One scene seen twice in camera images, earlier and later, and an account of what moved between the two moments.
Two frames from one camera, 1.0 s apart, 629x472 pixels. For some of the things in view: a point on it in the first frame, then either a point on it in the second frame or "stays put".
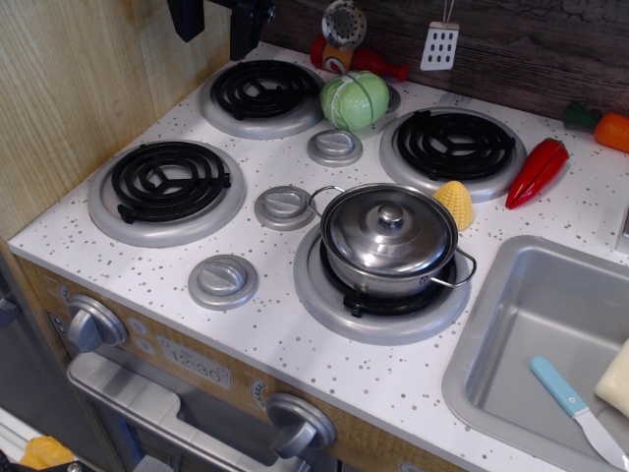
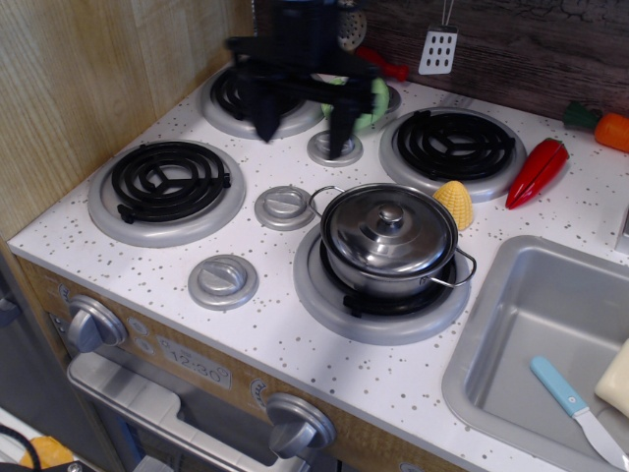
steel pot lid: [389, 228] stays put
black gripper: [246, 27] → [299, 37]
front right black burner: [389, 320] stays put
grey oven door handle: [154, 405] stays put
